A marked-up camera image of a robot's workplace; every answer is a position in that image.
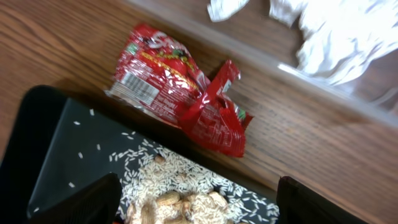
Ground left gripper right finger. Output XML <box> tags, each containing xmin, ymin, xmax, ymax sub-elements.
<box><xmin>276</xmin><ymin>176</ymin><xmax>366</xmax><ymax>224</ymax></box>

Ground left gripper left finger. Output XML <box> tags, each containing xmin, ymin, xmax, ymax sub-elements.
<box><xmin>29</xmin><ymin>173</ymin><xmax>122</xmax><ymax>224</ymax></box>

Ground red snack wrapper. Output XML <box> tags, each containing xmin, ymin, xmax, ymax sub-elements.
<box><xmin>106</xmin><ymin>24</ymin><xmax>253</xmax><ymax>157</ymax></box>

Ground white napkin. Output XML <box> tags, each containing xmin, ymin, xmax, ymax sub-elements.
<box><xmin>206</xmin><ymin>0</ymin><xmax>398</xmax><ymax>86</ymax></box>

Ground spilled rice and scraps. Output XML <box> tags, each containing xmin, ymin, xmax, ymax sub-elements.
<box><xmin>32</xmin><ymin>107</ymin><xmax>280</xmax><ymax>224</ymax></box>

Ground black plastic bin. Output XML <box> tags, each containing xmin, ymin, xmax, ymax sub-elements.
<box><xmin>0</xmin><ymin>84</ymin><xmax>280</xmax><ymax>224</ymax></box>

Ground clear plastic bin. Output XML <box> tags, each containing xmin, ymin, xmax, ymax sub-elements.
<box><xmin>131</xmin><ymin>0</ymin><xmax>397</xmax><ymax>127</ymax></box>

